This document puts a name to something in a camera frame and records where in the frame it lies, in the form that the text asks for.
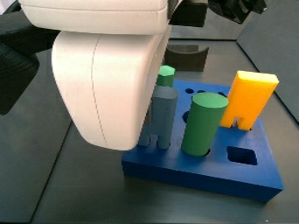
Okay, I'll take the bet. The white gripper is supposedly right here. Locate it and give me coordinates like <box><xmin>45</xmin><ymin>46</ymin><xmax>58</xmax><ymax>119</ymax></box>
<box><xmin>50</xmin><ymin>31</ymin><xmax>169</xmax><ymax>151</ymax></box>

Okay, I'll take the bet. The light blue square-circle object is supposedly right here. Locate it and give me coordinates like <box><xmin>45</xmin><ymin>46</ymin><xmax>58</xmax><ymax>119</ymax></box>
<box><xmin>137</xmin><ymin>86</ymin><xmax>177</xmax><ymax>149</ymax></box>

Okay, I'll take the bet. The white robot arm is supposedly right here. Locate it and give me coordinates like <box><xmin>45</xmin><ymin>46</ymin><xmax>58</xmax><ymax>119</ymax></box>
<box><xmin>20</xmin><ymin>0</ymin><xmax>182</xmax><ymax>151</ymax></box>

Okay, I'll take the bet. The black curved fixture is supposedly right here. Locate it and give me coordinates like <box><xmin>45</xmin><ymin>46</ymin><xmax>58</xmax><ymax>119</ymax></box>
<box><xmin>162</xmin><ymin>45</ymin><xmax>209</xmax><ymax>72</ymax></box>

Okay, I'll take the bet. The green hexagonal peg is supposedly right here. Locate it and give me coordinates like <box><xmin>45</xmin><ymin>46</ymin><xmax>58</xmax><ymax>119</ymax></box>
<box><xmin>156</xmin><ymin>65</ymin><xmax>174</xmax><ymax>87</ymax></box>

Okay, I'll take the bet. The green cylinder peg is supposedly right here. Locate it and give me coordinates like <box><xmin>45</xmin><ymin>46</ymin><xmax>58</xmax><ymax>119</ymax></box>
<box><xmin>181</xmin><ymin>92</ymin><xmax>229</xmax><ymax>157</ymax></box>

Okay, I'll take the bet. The yellow slotted block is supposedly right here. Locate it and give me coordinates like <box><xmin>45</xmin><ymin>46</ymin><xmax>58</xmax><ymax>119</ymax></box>
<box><xmin>219</xmin><ymin>71</ymin><xmax>279</xmax><ymax>130</ymax></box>

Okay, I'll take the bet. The blue foam peg base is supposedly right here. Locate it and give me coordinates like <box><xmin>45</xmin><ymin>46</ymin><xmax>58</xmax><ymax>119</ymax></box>
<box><xmin>121</xmin><ymin>80</ymin><xmax>284</xmax><ymax>202</ymax></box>

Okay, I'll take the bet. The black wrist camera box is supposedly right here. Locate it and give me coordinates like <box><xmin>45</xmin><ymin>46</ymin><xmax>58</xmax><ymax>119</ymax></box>
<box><xmin>168</xmin><ymin>0</ymin><xmax>267</xmax><ymax>27</ymax></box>

